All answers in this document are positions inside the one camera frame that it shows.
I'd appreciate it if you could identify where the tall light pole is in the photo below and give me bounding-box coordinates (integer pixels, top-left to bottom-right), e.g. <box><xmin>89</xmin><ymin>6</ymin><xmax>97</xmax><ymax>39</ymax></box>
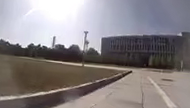
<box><xmin>80</xmin><ymin>30</ymin><xmax>90</xmax><ymax>68</ymax></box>

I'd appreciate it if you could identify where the distant chimney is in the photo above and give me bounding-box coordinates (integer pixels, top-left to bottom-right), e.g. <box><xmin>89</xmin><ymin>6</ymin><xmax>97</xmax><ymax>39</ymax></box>
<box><xmin>51</xmin><ymin>35</ymin><xmax>57</xmax><ymax>49</ymax></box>

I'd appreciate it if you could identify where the large dark glass building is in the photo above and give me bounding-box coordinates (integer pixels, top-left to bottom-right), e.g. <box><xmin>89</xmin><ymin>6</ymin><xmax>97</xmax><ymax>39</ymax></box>
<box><xmin>98</xmin><ymin>23</ymin><xmax>190</xmax><ymax>72</ymax></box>

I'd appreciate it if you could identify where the row of trees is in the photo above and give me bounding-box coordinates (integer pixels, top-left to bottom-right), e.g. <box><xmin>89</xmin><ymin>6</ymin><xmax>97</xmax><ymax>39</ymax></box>
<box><xmin>0</xmin><ymin>36</ymin><xmax>104</xmax><ymax>66</ymax></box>

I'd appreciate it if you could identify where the dark manhole cover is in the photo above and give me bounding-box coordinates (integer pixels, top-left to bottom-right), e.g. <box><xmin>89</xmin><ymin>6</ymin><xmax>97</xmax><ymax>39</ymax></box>
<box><xmin>161</xmin><ymin>78</ymin><xmax>175</xmax><ymax>83</ymax></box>

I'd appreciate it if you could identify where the low concrete kerb wall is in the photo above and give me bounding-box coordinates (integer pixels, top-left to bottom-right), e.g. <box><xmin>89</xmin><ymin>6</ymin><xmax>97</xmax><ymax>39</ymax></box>
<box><xmin>0</xmin><ymin>57</ymin><xmax>134</xmax><ymax>108</ymax></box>

